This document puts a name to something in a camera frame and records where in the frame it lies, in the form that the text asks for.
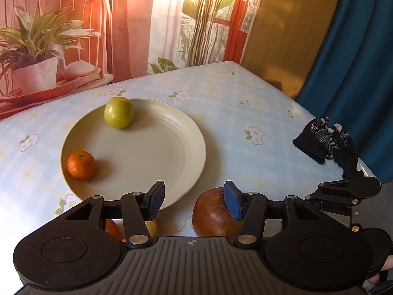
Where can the small tangerine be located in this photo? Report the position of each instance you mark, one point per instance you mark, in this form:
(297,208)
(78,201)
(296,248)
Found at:
(81,165)
(113,229)

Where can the blue curtain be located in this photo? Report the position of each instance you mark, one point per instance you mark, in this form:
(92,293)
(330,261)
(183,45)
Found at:
(353,52)

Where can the small yellow orange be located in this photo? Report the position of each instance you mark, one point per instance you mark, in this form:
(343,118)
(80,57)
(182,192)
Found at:
(153,229)

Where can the person's right hand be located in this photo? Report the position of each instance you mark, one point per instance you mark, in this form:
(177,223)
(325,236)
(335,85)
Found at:
(388,264)

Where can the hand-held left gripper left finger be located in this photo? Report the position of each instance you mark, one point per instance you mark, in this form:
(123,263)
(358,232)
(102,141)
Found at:
(156,197)

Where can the printed backdrop curtain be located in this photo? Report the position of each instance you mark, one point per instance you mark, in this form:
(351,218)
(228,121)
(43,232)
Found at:
(129,21)

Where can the yellow-green round fruit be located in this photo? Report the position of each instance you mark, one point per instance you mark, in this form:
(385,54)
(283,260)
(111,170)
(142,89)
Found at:
(119,112)

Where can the golden brown wooden board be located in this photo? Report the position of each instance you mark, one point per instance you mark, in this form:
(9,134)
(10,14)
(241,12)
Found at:
(291,21)

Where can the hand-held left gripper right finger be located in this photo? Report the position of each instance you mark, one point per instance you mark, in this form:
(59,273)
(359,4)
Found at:
(231,202)

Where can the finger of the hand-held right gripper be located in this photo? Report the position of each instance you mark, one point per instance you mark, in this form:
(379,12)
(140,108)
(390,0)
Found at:
(334,195)

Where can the brownish red apple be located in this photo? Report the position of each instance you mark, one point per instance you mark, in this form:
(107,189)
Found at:
(208,215)

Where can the black dotted glove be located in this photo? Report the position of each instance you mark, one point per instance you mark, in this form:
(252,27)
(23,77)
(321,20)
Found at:
(319,143)

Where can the cream round plate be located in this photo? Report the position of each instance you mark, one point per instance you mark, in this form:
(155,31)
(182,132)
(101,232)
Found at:
(138,153)

